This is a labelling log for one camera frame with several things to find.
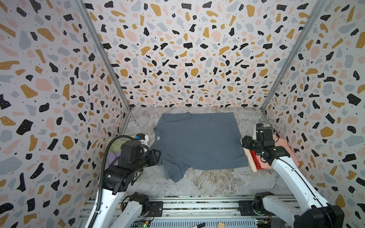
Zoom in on right wooden block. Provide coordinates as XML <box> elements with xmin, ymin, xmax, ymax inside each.
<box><xmin>217</xmin><ymin>222</ymin><xmax>225</xmax><ymax>228</ymax></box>

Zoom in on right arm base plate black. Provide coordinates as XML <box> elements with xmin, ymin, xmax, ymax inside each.
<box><xmin>238</xmin><ymin>200</ymin><xmax>276</xmax><ymax>217</ymax></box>

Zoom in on folded pink t-shirt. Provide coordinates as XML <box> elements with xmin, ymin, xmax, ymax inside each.
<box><xmin>256</xmin><ymin>135</ymin><xmax>299</xmax><ymax>169</ymax></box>

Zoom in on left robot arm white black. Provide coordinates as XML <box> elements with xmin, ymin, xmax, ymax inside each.
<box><xmin>85</xmin><ymin>134</ymin><xmax>161</xmax><ymax>228</ymax></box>

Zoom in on black marker pen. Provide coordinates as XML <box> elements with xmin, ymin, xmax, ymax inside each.
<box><xmin>190</xmin><ymin>222</ymin><xmax>206</xmax><ymax>228</ymax></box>

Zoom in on right circuit board with wires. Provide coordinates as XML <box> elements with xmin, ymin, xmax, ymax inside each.
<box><xmin>255</xmin><ymin>218</ymin><xmax>271</xmax><ymax>228</ymax></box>

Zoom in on aluminium rail frame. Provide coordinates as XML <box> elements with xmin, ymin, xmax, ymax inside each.
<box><xmin>78</xmin><ymin>195</ymin><xmax>324</xmax><ymax>228</ymax></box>

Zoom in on folded beige t-shirt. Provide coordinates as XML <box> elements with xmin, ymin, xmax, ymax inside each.
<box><xmin>243</xmin><ymin>148</ymin><xmax>257</xmax><ymax>173</ymax></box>

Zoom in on light green plastic basket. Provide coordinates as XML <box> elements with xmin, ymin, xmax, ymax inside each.
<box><xmin>108</xmin><ymin>135</ymin><xmax>147</xmax><ymax>166</ymax></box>

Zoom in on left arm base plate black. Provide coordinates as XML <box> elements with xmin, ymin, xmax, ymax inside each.
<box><xmin>122</xmin><ymin>200</ymin><xmax>163</xmax><ymax>218</ymax></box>

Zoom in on grey-blue t-shirt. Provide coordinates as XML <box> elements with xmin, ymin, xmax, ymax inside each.
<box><xmin>152</xmin><ymin>112</ymin><xmax>249</xmax><ymax>182</ymax></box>

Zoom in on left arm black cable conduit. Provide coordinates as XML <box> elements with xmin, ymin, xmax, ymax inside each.
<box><xmin>86</xmin><ymin>134</ymin><xmax>136</xmax><ymax>228</ymax></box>

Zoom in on lilac t-shirt in basket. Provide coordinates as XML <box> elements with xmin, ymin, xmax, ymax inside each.
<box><xmin>107</xmin><ymin>152</ymin><xmax>120</xmax><ymax>167</ymax></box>

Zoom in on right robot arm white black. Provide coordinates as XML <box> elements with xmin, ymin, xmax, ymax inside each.
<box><xmin>241</xmin><ymin>123</ymin><xmax>345</xmax><ymax>228</ymax></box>

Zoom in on left circuit board green LED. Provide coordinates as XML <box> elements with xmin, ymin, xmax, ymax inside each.
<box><xmin>131</xmin><ymin>219</ymin><xmax>151</xmax><ymax>228</ymax></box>

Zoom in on folded red t-shirt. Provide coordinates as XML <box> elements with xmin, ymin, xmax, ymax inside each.
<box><xmin>250</xmin><ymin>150</ymin><xmax>263</xmax><ymax>170</ymax></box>

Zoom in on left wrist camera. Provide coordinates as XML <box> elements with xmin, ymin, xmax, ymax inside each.
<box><xmin>135</xmin><ymin>133</ymin><xmax>149</xmax><ymax>142</ymax></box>

